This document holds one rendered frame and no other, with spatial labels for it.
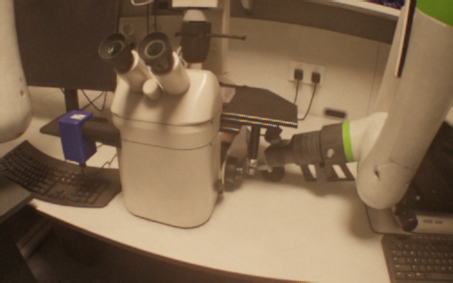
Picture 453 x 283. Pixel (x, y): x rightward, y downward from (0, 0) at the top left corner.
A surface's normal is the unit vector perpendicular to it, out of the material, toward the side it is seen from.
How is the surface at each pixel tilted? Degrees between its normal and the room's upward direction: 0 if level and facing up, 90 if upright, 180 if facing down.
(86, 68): 86
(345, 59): 90
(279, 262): 0
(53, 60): 86
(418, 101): 104
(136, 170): 91
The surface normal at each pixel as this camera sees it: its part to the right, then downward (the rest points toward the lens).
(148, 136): -0.21, 0.42
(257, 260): 0.06, -0.90
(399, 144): -0.69, 0.47
